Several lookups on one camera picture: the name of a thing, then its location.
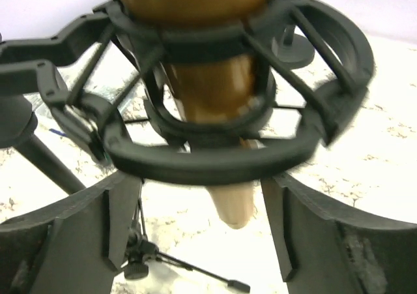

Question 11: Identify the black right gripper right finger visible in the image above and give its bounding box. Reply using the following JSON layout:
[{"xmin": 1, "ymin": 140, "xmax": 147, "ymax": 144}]
[{"xmin": 261, "ymin": 173, "xmax": 416, "ymax": 294}]

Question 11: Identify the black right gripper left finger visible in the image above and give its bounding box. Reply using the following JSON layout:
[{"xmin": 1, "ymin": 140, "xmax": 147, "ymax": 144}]
[{"xmin": 1, "ymin": 172, "xmax": 142, "ymax": 294}]

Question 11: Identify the black shock mount tripod stand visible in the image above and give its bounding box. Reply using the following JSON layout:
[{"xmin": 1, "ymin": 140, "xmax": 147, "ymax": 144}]
[{"xmin": 1, "ymin": 0, "xmax": 374, "ymax": 293}]

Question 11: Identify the gold microphone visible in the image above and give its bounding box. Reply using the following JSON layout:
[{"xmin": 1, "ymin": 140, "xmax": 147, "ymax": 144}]
[{"xmin": 121, "ymin": 0, "xmax": 266, "ymax": 229}]

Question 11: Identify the black round-base microphone stand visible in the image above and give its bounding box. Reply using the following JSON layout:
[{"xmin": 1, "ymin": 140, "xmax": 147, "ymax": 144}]
[{"xmin": 272, "ymin": 25, "xmax": 315, "ymax": 70}]

